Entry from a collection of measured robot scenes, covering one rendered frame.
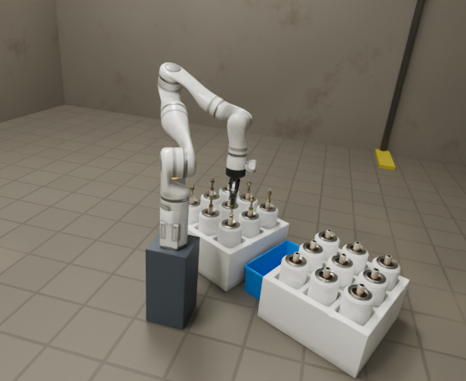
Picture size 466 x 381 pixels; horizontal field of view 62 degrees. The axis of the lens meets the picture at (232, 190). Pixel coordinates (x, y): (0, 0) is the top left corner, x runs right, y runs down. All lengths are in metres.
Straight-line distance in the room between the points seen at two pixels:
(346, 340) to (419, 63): 2.74
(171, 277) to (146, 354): 0.25
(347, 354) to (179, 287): 0.57
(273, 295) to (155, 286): 0.41
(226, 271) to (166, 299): 0.29
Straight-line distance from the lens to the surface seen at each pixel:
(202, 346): 1.39
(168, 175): 1.16
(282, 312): 1.42
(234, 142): 1.38
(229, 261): 1.51
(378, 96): 3.66
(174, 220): 1.23
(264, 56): 3.66
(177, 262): 1.27
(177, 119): 1.28
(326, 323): 1.34
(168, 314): 1.41
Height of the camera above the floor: 1.00
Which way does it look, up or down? 24 degrees down
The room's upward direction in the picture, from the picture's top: 5 degrees clockwise
